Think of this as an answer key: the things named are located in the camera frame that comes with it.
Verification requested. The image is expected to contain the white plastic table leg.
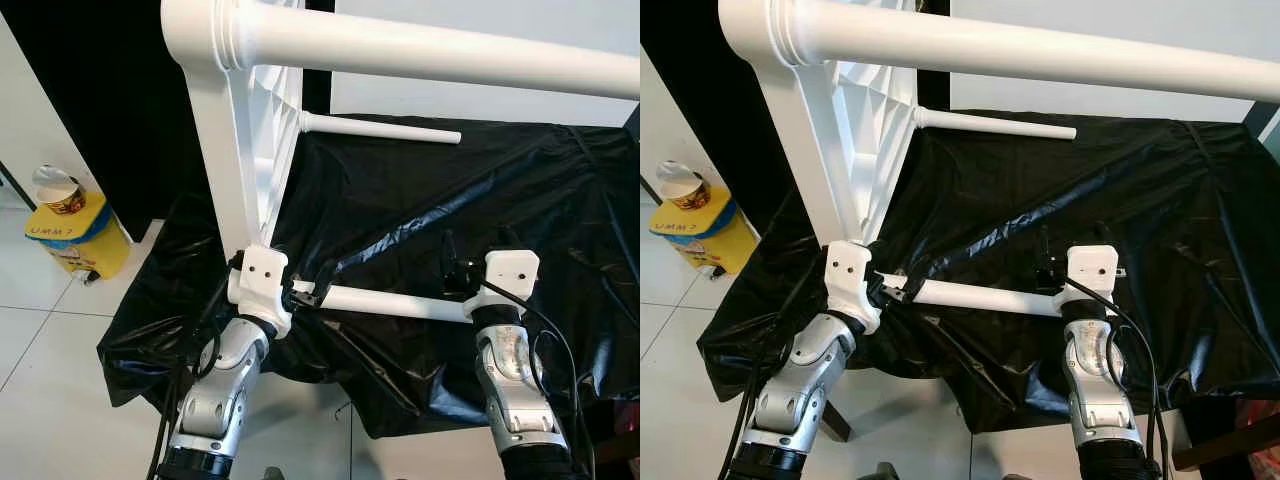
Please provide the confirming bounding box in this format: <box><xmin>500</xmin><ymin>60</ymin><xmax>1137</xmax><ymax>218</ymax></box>
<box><xmin>790</xmin><ymin>0</ymin><xmax>1280</xmax><ymax>103</ymax></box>
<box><xmin>222</xmin><ymin>3</ymin><xmax>641</xmax><ymax>101</ymax></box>
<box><xmin>297</xmin><ymin>110</ymin><xmax>463</xmax><ymax>146</ymax></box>
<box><xmin>290</xmin><ymin>282</ymin><xmax>476</xmax><ymax>324</ymax></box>
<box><xmin>885</xmin><ymin>275</ymin><xmax>1069</xmax><ymax>319</ymax></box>
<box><xmin>912</xmin><ymin>105</ymin><xmax>1079</xmax><ymax>141</ymax></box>

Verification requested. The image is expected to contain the black plastic table cover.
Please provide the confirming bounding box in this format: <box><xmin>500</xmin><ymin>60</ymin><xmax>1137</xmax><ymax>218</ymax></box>
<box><xmin>97</xmin><ymin>112</ymin><xmax>641</xmax><ymax>441</ymax></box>
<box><xmin>697</xmin><ymin>108</ymin><xmax>1280</xmax><ymax>436</ymax></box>

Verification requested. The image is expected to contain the yellow cardboard box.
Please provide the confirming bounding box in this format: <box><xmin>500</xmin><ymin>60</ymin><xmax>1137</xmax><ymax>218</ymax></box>
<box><xmin>650</xmin><ymin>190</ymin><xmax>756</xmax><ymax>276</ymax></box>
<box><xmin>25</xmin><ymin>195</ymin><xmax>131</xmax><ymax>281</ymax></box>

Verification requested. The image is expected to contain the printed paper cup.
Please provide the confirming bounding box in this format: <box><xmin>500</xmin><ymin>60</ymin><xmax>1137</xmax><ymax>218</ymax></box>
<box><xmin>33</xmin><ymin>165</ymin><xmax>86</xmax><ymax>216</ymax></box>
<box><xmin>657</xmin><ymin>160</ymin><xmax>711</xmax><ymax>211</ymax></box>

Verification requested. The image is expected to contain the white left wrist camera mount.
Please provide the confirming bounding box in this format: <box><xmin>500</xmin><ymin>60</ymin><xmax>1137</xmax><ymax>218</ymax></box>
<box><xmin>822</xmin><ymin>240</ymin><xmax>883</xmax><ymax>336</ymax></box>
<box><xmin>227</xmin><ymin>245</ymin><xmax>294</xmax><ymax>339</ymax></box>

